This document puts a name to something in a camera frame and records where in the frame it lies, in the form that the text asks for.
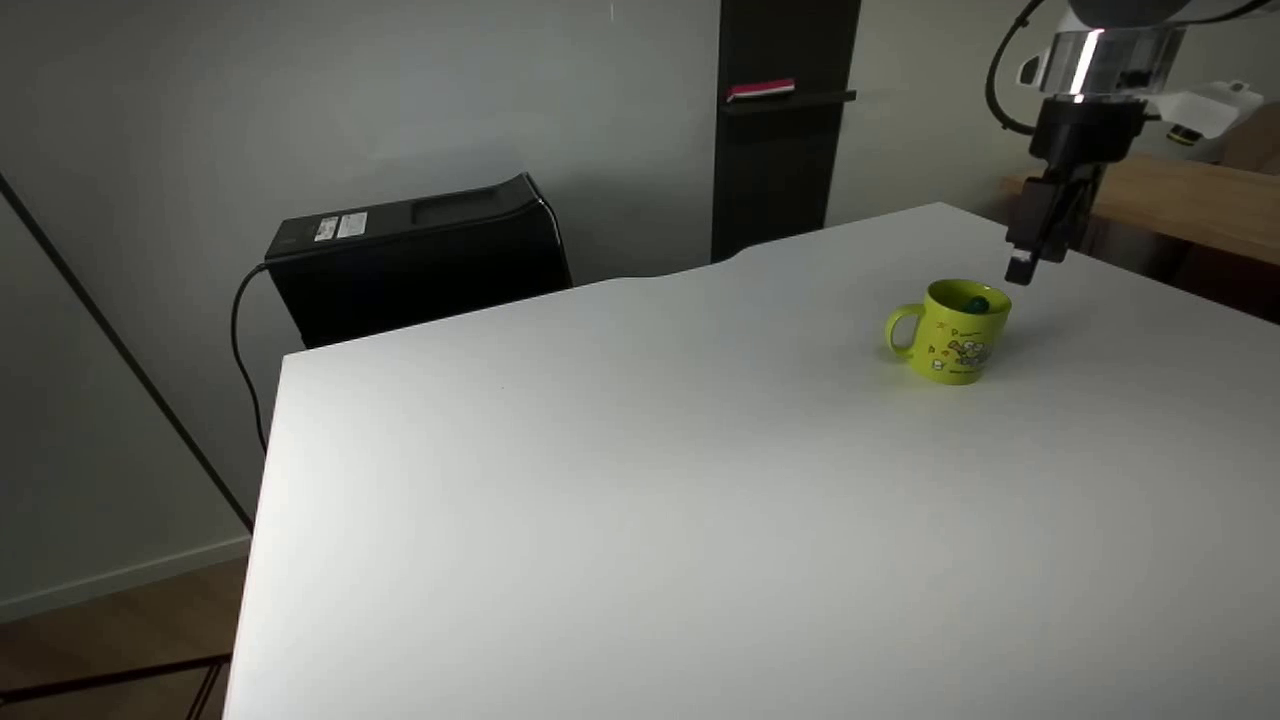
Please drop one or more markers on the dark tall cabinet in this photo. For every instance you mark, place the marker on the dark tall cabinet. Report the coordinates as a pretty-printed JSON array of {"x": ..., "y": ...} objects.
[{"x": 780, "y": 144}]

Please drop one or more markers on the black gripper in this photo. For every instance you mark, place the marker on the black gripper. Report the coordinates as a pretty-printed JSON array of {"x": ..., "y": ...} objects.
[{"x": 1087, "y": 133}]

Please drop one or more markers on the thin black diagonal pole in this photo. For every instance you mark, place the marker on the thin black diagonal pole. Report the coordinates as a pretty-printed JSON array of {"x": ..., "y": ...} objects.
[{"x": 121, "y": 353}]

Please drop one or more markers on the pink sticker strip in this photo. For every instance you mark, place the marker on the pink sticker strip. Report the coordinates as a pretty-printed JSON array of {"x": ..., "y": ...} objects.
[{"x": 763, "y": 88}]

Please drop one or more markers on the green printed mug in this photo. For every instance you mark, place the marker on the green printed mug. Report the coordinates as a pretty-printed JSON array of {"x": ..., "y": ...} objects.
[{"x": 953, "y": 344}]

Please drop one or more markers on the wooden desk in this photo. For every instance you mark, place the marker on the wooden desk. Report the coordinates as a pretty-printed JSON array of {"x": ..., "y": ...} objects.
[{"x": 1200, "y": 206}]

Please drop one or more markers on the black computer tower with label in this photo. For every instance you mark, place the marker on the black computer tower with label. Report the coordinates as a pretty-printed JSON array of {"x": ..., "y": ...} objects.
[{"x": 415, "y": 261}]

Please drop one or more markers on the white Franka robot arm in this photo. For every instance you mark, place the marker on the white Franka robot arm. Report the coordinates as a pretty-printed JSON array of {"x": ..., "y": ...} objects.
[{"x": 1134, "y": 44}]

